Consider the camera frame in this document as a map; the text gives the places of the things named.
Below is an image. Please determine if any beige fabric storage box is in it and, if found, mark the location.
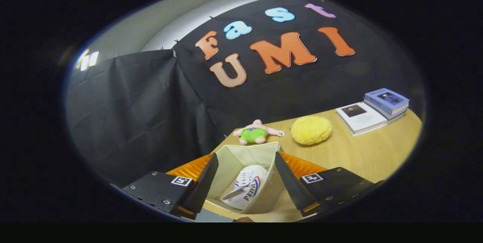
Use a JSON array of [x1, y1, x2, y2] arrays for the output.
[[206, 141, 285, 214]]

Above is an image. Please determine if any pink and green plush toy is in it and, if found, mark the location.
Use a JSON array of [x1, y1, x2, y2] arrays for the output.
[[233, 119, 285, 145]]

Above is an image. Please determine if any black backdrop cloth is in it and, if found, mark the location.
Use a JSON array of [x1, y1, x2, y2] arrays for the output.
[[66, 0, 425, 187]]

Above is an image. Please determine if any blue book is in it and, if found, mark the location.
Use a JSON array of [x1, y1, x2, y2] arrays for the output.
[[363, 88, 410, 115], [364, 102, 407, 122]]

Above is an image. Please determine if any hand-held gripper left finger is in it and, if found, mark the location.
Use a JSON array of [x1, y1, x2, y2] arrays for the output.
[[121, 152, 219, 220]]

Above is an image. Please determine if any yellow fluffy plush toy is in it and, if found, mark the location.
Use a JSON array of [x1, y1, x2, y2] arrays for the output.
[[290, 116, 333, 146]]

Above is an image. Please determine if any white book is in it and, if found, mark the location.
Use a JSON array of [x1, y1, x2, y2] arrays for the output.
[[335, 102, 389, 137]]

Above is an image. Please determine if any white shoe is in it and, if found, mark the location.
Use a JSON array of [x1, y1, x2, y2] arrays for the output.
[[221, 165, 268, 210]]

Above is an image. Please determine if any ceiling light panel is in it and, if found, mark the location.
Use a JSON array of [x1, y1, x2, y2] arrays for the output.
[[77, 50, 99, 72]]

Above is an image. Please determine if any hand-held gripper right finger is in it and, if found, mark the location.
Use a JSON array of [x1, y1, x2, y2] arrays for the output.
[[274, 151, 378, 216]]

